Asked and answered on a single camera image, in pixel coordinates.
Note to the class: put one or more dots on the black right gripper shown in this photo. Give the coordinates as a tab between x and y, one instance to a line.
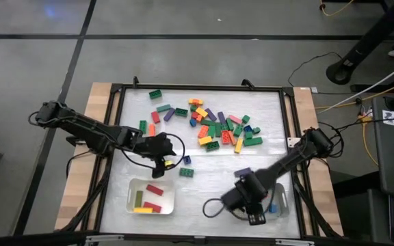
248	194

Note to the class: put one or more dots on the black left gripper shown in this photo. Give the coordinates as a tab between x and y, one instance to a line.
152	147

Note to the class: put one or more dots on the small blue brick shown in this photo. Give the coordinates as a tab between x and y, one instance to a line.
247	128
186	159
273	207
192	122

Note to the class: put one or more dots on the red long block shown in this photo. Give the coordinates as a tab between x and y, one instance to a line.
152	206
154	190
155	117

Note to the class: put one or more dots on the olive long block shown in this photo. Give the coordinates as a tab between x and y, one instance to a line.
138	199

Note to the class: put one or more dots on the white plastic bin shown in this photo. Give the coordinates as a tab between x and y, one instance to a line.
168	205
283	201

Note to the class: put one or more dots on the orange long block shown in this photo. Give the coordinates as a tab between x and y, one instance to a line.
152	130
203	131
232	138

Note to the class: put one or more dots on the yellow long block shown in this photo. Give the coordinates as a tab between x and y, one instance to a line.
201	112
191	101
205	140
239	145
143	210

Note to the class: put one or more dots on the purple long block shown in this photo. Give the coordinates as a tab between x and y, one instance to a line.
169	114
210	114
243	171
221	117

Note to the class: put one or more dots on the dark green studded brick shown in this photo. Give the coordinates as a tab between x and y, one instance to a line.
212	146
155	94
181	112

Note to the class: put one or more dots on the teal green long block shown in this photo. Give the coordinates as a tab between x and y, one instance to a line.
163	108

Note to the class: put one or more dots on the small orange block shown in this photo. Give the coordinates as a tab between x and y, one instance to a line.
196	103
199	118

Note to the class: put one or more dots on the small red block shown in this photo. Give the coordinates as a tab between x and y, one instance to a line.
212	128
194	115

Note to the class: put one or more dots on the red-orange studded brick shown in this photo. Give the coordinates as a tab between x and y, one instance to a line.
225	137

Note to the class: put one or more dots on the small green studded brick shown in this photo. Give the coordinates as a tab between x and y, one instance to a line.
224	126

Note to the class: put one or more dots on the small green block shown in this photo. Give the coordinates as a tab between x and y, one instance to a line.
193	108
256	130
248	135
246	119

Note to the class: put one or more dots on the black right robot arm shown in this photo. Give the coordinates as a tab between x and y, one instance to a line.
286	162

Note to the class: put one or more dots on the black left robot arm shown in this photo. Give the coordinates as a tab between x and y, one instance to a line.
87	128

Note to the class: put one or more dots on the pink long block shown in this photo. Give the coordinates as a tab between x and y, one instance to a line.
235	119

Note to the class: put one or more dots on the small white tag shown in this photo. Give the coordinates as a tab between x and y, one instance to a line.
314	89

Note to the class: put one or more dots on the dark grey side table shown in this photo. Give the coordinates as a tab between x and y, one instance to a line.
388	164

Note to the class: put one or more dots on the black floor stand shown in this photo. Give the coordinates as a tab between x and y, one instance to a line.
368	41

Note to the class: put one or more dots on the metal bracket plate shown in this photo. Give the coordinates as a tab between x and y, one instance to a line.
291	141

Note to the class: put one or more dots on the black frame clamp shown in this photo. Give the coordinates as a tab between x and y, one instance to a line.
247	83
135	81

